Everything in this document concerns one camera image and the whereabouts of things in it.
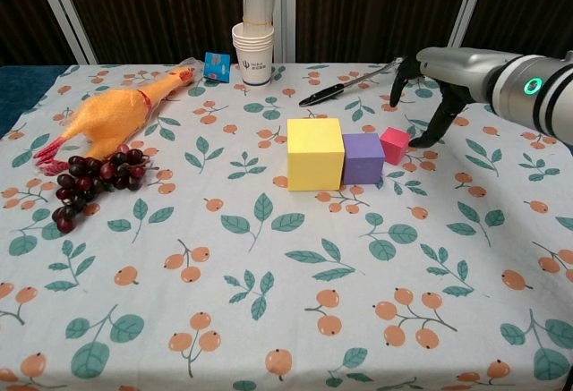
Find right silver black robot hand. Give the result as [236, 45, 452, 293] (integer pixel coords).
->
[389, 46, 499, 149]

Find small pink foam cube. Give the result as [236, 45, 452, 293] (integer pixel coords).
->
[379, 126, 412, 166]

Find purple cube block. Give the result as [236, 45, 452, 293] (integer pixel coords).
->
[342, 132, 387, 186]

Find large yellow foam cube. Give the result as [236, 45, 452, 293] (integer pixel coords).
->
[286, 117, 346, 192]

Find dark brown curtain panel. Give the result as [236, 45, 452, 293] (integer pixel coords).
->
[294, 0, 476, 64]
[62, 0, 252, 66]
[463, 0, 573, 59]
[0, 0, 84, 68]

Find white paper cup stack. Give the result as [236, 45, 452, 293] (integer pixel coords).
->
[231, 22, 275, 87]

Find small blue carton box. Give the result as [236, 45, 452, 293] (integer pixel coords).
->
[203, 51, 232, 84]

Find floral leaf print tablecloth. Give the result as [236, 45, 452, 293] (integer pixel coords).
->
[0, 63, 573, 391]

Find orange rubber chicken toy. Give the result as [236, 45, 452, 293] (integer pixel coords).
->
[34, 64, 197, 176]

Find dark red grape bunch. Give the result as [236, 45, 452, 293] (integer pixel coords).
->
[51, 147, 160, 235]

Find blue table cover cloth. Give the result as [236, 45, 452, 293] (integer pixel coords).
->
[0, 64, 69, 140]

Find grey aluminium frame post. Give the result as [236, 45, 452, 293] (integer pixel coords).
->
[39, 0, 98, 65]
[446, 0, 492, 50]
[271, 0, 297, 64]

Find steel ladle black handle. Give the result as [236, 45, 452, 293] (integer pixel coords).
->
[298, 56, 403, 107]

